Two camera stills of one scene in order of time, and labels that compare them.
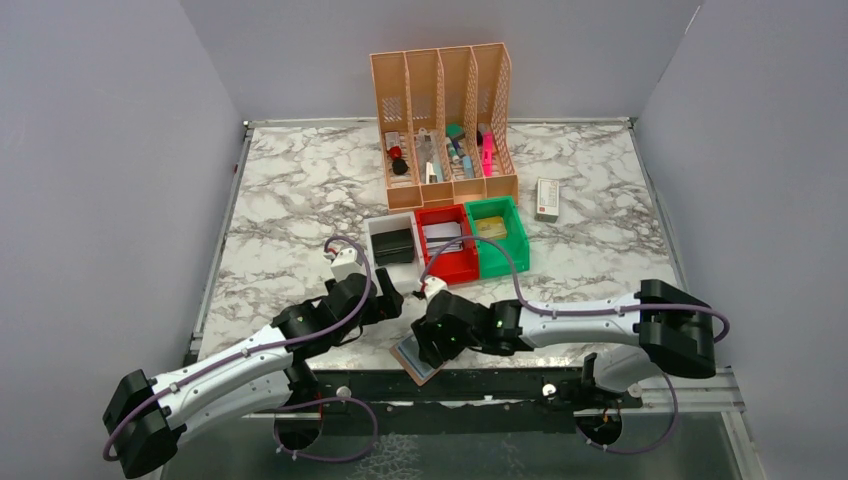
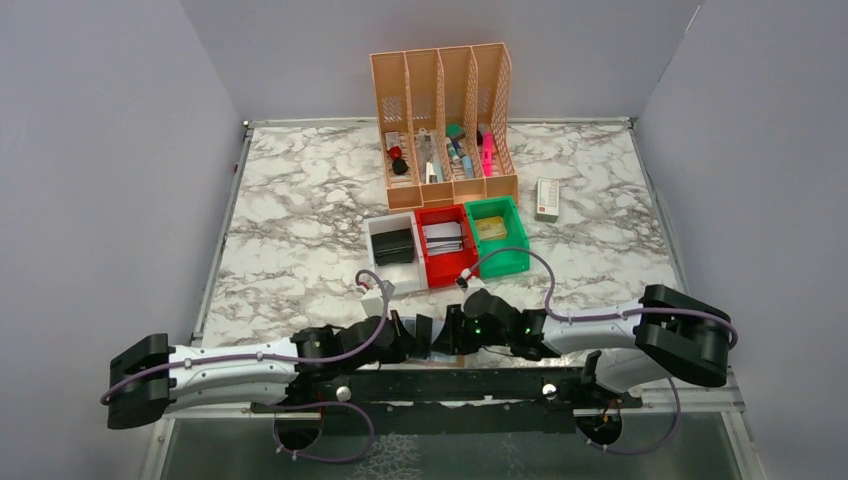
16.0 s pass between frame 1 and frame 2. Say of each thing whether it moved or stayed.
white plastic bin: stayed
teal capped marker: stayed
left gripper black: moved
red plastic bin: stayed
